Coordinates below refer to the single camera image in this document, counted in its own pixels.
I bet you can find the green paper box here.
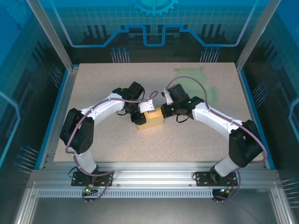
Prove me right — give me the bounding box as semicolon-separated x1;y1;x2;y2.
174;67;220;108

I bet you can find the yellow paper box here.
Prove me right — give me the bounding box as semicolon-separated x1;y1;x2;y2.
136;107;165;132

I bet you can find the blue table edge strip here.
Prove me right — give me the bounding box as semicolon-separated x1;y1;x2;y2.
239;69;276;170
34;69;71;170

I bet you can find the grey metal bottom plate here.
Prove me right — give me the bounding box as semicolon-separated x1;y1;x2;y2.
30;197;281;224

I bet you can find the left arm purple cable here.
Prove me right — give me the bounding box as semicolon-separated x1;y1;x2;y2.
65;90;158;204

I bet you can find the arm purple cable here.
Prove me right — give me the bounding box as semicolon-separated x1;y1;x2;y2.
165;76;268;203
65;90;158;204

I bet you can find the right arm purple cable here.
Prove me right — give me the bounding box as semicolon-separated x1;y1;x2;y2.
165;76;268;203

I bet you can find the wide aluminium frame rail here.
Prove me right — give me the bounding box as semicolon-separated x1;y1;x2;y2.
27;161;281;190

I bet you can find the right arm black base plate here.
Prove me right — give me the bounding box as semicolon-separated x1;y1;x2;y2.
194;171;238;187

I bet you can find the aluminium corner post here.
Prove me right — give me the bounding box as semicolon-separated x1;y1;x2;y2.
25;0;79;73
235;0;282;72

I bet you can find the slotted grey cable duct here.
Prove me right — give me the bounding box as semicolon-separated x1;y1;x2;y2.
36;189;214;199

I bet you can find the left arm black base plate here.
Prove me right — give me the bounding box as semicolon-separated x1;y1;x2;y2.
71;171;114;187

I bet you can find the right arm lit cable connector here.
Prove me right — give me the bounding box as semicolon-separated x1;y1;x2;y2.
219;186;234;195

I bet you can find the narrow aluminium frame rail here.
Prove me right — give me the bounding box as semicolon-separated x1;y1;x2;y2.
271;188;294;224
14;188;38;224

